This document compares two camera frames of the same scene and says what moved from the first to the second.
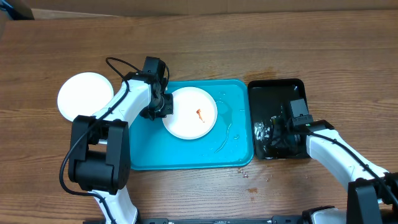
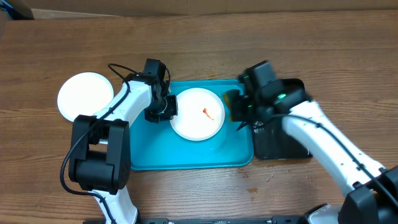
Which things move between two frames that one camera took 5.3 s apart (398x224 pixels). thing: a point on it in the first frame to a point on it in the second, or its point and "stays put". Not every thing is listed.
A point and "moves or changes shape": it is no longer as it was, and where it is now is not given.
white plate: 83,94 stays put
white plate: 194,114 moves or changes shape
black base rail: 274,219 stays put
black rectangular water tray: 274,135 stays put
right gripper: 282,144 to 244,120
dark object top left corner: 18,10 stays put
